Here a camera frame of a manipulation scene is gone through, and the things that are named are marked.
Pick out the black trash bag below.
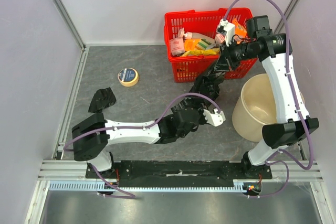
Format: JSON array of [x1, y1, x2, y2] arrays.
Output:
[[171, 60, 225, 113], [88, 87, 117, 113]]

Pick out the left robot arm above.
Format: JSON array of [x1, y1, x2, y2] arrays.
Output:
[[71, 108, 207, 178]]

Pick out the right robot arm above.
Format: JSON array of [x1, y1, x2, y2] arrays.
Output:
[[215, 15, 319, 179]]

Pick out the beige trash bin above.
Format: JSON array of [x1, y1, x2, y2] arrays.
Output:
[[232, 73, 299, 142]]

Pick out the yellow snack bag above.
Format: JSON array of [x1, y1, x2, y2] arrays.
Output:
[[181, 48, 220, 57]]

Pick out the pink small packet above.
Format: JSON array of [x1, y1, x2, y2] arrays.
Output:
[[214, 33, 225, 46]]

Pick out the orange carton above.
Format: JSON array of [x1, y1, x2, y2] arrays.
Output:
[[232, 18, 247, 43]]

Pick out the green yellow packet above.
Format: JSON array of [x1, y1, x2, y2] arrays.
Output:
[[195, 38, 212, 50]]

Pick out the red plastic basket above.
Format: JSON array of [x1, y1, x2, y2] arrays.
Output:
[[163, 7, 257, 83]]

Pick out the orange snack pack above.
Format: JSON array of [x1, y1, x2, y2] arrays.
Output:
[[184, 39, 200, 51]]

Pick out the pink capped bottle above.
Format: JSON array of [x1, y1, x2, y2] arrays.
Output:
[[177, 28, 215, 44]]

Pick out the pink pouch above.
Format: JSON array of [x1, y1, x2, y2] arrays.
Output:
[[170, 37, 185, 57]]

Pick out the masking tape roll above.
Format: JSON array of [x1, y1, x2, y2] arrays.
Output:
[[117, 68, 139, 87]]

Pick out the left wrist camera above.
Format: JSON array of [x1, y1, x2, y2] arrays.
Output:
[[203, 108, 226, 127]]

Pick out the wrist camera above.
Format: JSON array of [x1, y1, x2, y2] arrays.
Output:
[[216, 19, 235, 46], [203, 108, 226, 127]]

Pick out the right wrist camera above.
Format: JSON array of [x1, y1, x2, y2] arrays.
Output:
[[216, 19, 235, 46]]

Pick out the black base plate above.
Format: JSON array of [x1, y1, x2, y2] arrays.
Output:
[[100, 161, 272, 188]]

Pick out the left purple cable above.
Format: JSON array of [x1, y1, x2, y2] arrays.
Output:
[[63, 92, 223, 198]]

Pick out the purple cable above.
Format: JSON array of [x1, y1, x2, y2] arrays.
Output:
[[223, 0, 315, 199], [63, 92, 223, 198]]

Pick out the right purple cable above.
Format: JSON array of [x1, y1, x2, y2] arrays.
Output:
[[223, 0, 315, 199]]

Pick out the slotted cable duct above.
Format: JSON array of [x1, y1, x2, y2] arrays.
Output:
[[49, 181, 257, 193]]

